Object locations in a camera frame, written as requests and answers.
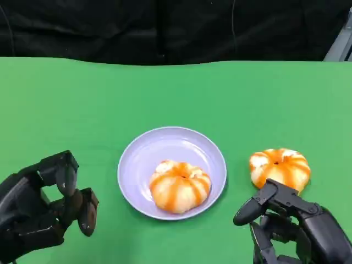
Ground orange white toy bread roll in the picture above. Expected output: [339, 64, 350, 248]
[249, 148, 311, 196]
[149, 159, 212, 215]

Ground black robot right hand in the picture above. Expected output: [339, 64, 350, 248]
[233, 178, 352, 264]

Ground grey aluminium frame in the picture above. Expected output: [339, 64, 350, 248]
[323, 5, 352, 62]

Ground lilac plate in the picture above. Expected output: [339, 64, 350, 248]
[117, 126, 228, 221]

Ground green table cloth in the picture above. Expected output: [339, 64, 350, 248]
[0, 56, 352, 264]

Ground black table skirt cloth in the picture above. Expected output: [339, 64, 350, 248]
[0, 0, 352, 66]

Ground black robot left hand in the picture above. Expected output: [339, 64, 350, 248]
[0, 150, 100, 262]

